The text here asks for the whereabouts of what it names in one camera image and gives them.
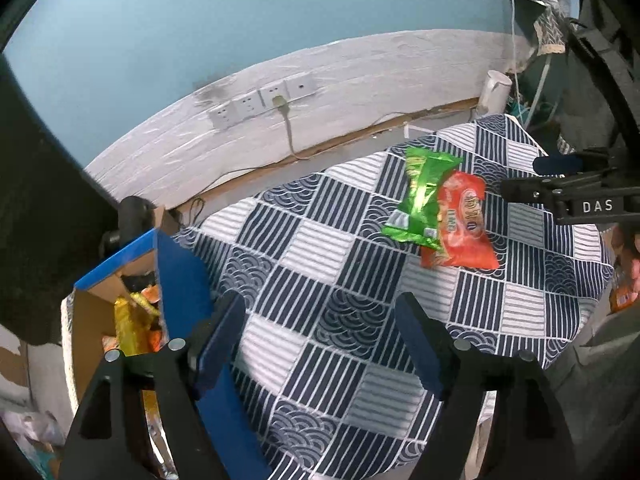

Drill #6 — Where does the navy white patterned tablecloth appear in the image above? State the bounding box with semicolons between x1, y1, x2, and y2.
178;115;613;479

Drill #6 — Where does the white plug and cable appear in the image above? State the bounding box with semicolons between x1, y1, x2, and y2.
271;95;312;162

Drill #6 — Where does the white cup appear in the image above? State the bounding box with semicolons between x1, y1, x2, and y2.
475;70;513;117

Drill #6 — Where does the person right hand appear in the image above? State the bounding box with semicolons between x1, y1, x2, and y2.
612;223;639;292

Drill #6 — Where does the green snack bag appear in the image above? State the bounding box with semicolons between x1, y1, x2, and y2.
381;146;462;250

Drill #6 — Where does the gold snack bar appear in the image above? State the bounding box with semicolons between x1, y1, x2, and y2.
113;291;163;357

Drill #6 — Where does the white wall socket strip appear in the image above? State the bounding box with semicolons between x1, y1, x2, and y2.
206;72;319;131

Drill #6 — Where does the red chip bag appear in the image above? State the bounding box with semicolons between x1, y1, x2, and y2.
421;170;499;270

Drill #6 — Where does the blue cardboard box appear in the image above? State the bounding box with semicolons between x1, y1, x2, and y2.
61;229;270;479

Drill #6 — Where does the black round object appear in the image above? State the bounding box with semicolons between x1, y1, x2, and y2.
99;196;155;260

